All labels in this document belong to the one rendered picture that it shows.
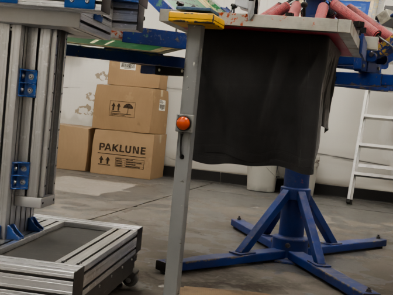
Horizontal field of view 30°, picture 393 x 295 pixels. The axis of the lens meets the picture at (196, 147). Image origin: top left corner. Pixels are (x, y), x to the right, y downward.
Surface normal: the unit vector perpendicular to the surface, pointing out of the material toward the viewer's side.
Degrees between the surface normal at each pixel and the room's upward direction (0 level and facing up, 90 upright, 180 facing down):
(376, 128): 90
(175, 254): 90
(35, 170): 90
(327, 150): 90
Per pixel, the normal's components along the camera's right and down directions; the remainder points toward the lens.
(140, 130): -0.30, 0.05
